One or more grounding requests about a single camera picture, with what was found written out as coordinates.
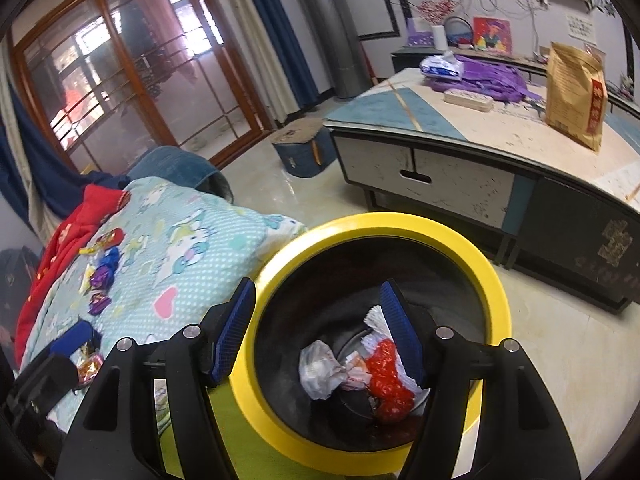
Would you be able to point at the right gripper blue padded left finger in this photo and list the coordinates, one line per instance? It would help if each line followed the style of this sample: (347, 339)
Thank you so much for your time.
(230, 330)

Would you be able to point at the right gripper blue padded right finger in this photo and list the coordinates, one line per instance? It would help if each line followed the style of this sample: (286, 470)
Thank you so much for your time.
(407, 342)

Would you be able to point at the red plastic bag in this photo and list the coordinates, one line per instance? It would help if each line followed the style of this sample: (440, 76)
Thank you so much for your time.
(394, 401)

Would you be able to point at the white paper trash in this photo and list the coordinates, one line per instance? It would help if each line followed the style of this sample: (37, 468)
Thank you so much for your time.
(321, 373)

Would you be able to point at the white foam net bundle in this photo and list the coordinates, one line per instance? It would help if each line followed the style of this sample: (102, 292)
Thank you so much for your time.
(378, 331)

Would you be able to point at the blue rubber glove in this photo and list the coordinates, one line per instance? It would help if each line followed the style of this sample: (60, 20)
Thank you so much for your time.
(79, 334)

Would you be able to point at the red cylindrical snack can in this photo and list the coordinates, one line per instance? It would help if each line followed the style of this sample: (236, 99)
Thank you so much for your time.
(105, 242)

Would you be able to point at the yellow rimmed black trash bin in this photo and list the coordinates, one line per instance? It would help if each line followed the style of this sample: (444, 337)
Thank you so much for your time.
(320, 287)

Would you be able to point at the Hello Kitty bed sheet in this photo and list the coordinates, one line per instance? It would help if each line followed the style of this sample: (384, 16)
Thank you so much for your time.
(182, 252)

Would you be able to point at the purple candy wrappers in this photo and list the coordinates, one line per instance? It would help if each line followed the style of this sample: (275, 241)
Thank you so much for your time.
(98, 279)

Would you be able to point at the red blanket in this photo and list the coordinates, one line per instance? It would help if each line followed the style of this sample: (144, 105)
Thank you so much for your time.
(74, 233)

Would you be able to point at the blue storage stool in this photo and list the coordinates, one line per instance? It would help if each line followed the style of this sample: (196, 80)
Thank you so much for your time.
(305, 147)

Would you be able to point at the coffee table with drawers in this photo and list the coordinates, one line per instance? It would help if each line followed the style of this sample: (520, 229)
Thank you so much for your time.
(527, 195)

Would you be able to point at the white power strip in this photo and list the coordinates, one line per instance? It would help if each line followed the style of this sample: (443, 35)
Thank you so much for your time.
(469, 99)

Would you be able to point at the purple bag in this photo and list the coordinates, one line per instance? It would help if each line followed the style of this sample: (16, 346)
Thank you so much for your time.
(502, 82)

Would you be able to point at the blue beige right curtain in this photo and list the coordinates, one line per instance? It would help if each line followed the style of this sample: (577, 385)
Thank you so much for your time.
(275, 59)

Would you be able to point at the white blue tissue pack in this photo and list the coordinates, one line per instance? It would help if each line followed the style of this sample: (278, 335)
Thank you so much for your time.
(445, 66)

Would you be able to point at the wooden glass sliding door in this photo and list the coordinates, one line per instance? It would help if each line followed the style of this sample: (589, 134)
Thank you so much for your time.
(107, 80)

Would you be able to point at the brown paper bag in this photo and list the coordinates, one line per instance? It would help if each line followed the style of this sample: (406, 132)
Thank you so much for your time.
(576, 95)

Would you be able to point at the black tv cabinet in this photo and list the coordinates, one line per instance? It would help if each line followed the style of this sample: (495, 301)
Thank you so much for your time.
(534, 72)

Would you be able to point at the colourful framed picture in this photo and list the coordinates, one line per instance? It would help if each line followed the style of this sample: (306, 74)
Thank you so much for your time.
(492, 35)

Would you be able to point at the white vase with red flowers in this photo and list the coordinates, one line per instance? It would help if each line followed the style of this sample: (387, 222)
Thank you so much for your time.
(435, 12)

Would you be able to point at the silver tower air conditioner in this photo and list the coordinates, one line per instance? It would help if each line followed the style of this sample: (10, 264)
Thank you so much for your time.
(335, 31)

